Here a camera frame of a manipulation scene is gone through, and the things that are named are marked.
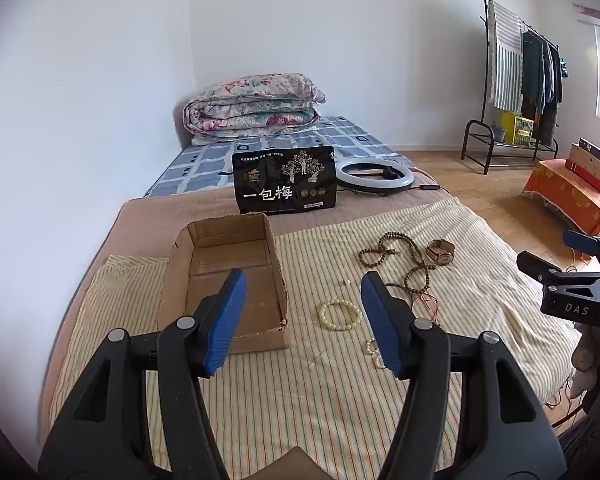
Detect dark hanging clothes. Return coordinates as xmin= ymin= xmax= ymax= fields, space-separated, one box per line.
xmin=520 ymin=30 xmax=568 ymax=146

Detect light wooden box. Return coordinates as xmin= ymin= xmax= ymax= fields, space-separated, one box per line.
xmin=566 ymin=138 xmax=600 ymax=193

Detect yellow plastic crate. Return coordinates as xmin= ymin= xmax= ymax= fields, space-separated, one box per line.
xmin=501 ymin=111 xmax=536 ymax=145

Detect jade pendant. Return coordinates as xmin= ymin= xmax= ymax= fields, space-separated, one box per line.
xmin=411 ymin=282 xmax=441 ymax=323

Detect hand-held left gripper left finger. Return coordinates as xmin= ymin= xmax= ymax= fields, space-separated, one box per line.
xmin=37 ymin=268 xmax=248 ymax=480

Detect person's right hand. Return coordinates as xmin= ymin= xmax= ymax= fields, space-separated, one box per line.
xmin=570 ymin=330 xmax=600 ymax=401

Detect cardboard box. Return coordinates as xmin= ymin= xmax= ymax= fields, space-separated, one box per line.
xmin=156 ymin=212 xmax=292 ymax=355

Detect striped hanging towel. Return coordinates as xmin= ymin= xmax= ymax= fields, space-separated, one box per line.
xmin=487 ymin=0 xmax=525 ymax=111

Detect white ring light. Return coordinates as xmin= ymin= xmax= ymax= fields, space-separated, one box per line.
xmin=336 ymin=159 xmax=415 ymax=193

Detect black metal clothes rack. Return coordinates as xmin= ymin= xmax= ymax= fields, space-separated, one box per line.
xmin=461 ymin=0 xmax=563 ymax=175

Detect brown blanket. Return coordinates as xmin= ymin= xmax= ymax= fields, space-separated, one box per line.
xmin=36 ymin=160 xmax=483 ymax=448

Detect orange cloth covered table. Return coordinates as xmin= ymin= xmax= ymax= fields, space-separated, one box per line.
xmin=522 ymin=159 xmax=600 ymax=236

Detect black printed snack bag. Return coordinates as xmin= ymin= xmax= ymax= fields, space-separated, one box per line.
xmin=231 ymin=146 xmax=338 ymax=214

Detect black ring light cable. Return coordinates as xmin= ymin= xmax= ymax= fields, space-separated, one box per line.
xmin=410 ymin=169 xmax=443 ymax=192

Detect brown wrist watch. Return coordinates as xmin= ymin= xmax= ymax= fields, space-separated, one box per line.
xmin=426 ymin=240 xmax=456 ymax=266

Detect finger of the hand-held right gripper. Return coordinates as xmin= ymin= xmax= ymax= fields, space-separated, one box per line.
xmin=562 ymin=229 xmax=600 ymax=263
xmin=516 ymin=251 xmax=565 ymax=282

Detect long wooden bead necklace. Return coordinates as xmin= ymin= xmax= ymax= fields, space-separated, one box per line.
xmin=358 ymin=231 xmax=433 ymax=296

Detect yellow striped cloth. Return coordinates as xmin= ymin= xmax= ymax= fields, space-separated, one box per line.
xmin=47 ymin=197 xmax=583 ymax=480

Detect blue checked bed sheet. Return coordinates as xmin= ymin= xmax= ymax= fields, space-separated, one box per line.
xmin=144 ymin=115 xmax=411 ymax=198

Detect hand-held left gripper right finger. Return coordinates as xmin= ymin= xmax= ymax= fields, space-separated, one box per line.
xmin=361 ymin=271 xmax=566 ymax=480

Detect cream bead bracelet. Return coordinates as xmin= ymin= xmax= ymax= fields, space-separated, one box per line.
xmin=319 ymin=299 xmax=363 ymax=332

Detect small white pearl strand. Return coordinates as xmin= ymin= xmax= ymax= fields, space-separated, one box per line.
xmin=365 ymin=338 xmax=387 ymax=371

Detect folded floral quilt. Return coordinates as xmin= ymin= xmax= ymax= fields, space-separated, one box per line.
xmin=182 ymin=74 xmax=327 ymax=140

